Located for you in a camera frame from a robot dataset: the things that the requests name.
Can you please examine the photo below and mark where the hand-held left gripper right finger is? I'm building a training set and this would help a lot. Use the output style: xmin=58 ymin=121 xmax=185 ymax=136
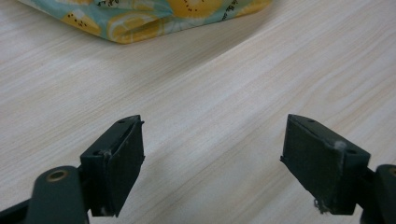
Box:
xmin=279 ymin=113 xmax=372 ymax=217

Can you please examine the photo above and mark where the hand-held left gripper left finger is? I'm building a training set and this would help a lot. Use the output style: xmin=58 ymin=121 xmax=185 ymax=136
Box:
xmin=78 ymin=114 xmax=146 ymax=218

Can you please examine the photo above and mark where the orange slice print fabric bag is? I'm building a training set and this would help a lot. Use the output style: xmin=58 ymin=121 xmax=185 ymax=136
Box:
xmin=18 ymin=0 xmax=274 ymax=45

